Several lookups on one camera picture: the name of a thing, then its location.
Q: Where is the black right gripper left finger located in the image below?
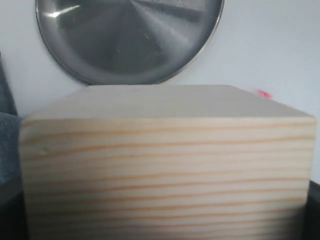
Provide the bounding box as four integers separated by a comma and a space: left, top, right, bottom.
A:
0, 183, 30, 240

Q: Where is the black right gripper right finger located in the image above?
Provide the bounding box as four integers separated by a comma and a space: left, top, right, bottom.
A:
303, 181, 320, 240

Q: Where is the grey-blue fleece towel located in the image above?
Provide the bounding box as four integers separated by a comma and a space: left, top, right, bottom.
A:
0, 66, 22, 184

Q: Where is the light wooden cube block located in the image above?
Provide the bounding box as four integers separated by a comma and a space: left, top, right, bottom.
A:
19, 85, 317, 240

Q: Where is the round stainless steel plate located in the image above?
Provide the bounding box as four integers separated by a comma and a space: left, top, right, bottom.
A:
35, 0, 225, 85

